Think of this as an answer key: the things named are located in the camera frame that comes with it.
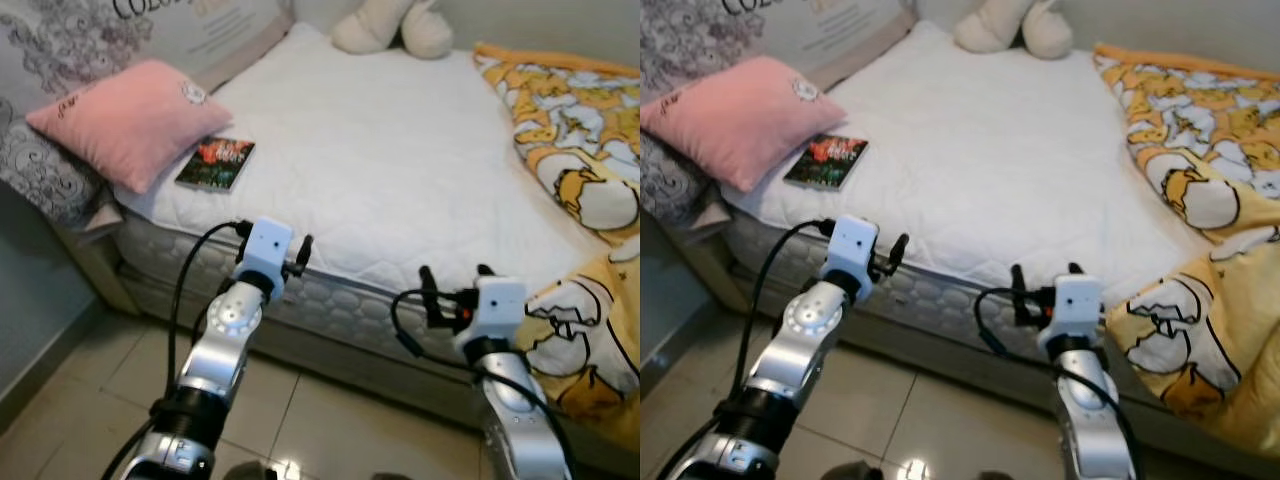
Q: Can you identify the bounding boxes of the dark red green book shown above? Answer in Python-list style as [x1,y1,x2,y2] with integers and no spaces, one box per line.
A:
[783,135,869,191]
[175,137,256,193]

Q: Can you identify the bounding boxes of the yellow egg cartoon blanket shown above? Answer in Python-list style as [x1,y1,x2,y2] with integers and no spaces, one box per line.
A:
[1092,42,1280,461]
[472,42,641,451]

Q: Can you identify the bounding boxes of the pink pillow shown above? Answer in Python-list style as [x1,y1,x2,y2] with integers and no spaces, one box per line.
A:
[25,58,234,196]
[641,55,849,193]

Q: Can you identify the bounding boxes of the white quilted mattress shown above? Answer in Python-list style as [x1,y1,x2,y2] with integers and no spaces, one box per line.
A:
[720,20,1241,351]
[112,22,621,351]

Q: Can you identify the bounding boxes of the beige plush toy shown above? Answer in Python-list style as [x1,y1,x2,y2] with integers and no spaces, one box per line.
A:
[952,0,1074,59]
[330,0,454,59]

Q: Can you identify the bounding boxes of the grey floral patterned pillow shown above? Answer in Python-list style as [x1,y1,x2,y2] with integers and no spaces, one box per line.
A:
[641,0,919,231]
[0,0,296,236]

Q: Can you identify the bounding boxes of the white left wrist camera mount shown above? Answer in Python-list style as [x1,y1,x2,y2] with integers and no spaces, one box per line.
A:
[238,217,296,301]
[822,215,881,301]

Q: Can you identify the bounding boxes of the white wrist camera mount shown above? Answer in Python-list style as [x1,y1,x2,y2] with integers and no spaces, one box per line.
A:
[822,215,881,301]
[1038,275,1106,351]
[455,277,528,353]
[238,217,296,301]

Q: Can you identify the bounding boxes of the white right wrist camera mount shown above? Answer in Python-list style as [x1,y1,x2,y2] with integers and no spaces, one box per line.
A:
[455,277,528,353]
[1038,275,1106,351]

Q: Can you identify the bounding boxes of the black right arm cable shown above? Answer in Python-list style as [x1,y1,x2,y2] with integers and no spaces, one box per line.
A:
[975,287,1141,471]
[390,288,576,471]

